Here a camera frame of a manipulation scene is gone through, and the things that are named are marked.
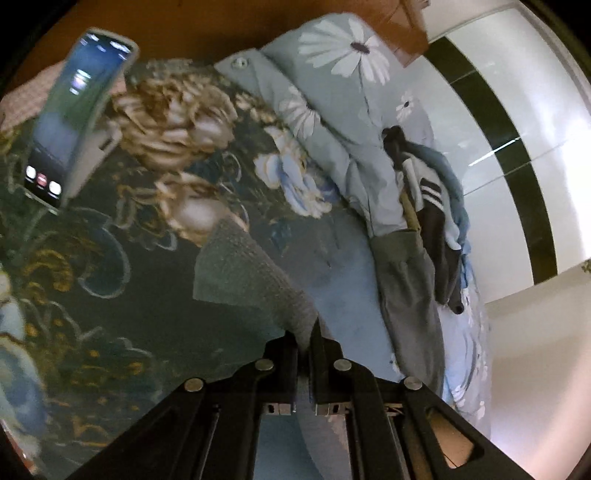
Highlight red-brown wooden headboard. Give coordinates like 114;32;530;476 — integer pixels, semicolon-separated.
41;0;430;70

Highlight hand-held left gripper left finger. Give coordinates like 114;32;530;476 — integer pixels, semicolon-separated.
65;330;301;480

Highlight dark white-striped garment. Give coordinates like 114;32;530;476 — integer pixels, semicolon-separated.
381;127;465;315

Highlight smartphone in clear case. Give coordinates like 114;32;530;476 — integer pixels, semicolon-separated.
23;28;140;209

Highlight grey knit sweater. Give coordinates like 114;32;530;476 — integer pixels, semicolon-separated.
191;217;365;480

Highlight light blue daisy quilt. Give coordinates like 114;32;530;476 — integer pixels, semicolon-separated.
213;13;490;430

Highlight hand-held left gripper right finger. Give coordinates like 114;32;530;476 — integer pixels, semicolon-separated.
308;318;536;480

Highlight pink checkered cloth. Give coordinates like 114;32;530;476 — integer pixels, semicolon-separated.
0;69;127;134

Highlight white glossy wardrobe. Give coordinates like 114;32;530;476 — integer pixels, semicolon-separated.
406;0;591;305

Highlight teal floral bed sheet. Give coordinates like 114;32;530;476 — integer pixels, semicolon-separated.
0;58;444;480

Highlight grey-green pants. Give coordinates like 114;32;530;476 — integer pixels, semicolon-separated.
369;228;446;393

